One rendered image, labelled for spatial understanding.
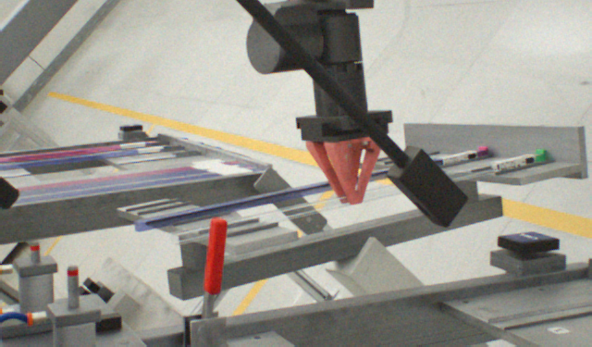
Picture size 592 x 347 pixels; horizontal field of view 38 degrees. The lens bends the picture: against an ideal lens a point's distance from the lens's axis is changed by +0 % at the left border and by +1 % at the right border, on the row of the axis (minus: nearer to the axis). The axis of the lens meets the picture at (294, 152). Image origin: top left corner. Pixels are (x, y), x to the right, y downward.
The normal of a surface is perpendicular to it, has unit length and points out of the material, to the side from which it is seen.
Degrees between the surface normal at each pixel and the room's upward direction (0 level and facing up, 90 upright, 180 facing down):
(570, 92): 0
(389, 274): 90
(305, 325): 90
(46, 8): 90
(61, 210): 90
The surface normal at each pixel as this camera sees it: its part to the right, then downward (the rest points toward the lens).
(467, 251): -0.65, -0.63
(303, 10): 0.63, 0.22
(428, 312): 0.46, 0.11
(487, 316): 0.00, -0.99
